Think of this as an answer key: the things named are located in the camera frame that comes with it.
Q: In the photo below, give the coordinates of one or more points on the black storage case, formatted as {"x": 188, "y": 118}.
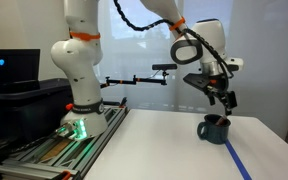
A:
{"x": 27, "y": 113}

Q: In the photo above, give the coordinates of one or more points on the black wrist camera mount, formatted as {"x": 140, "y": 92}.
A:
{"x": 197, "y": 81}

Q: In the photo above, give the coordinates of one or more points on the black stereo camera bar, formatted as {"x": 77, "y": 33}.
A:
{"x": 164, "y": 67}

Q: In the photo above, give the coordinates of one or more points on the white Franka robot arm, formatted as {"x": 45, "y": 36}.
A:
{"x": 84, "y": 83}

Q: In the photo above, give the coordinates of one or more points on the black monitor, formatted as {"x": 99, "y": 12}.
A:
{"x": 10, "y": 70}

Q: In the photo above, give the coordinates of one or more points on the aluminium rail base frame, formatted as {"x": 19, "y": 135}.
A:
{"x": 94, "y": 146}

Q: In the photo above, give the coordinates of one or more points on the dark green logo mug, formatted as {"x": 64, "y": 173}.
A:
{"x": 217, "y": 135}

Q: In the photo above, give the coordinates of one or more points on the blue tape line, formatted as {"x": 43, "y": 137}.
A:
{"x": 239, "y": 163}

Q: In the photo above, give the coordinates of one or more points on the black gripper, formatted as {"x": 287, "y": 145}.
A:
{"x": 217, "y": 85}

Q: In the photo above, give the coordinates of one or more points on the marker with white cap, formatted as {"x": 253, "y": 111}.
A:
{"x": 221, "y": 120}

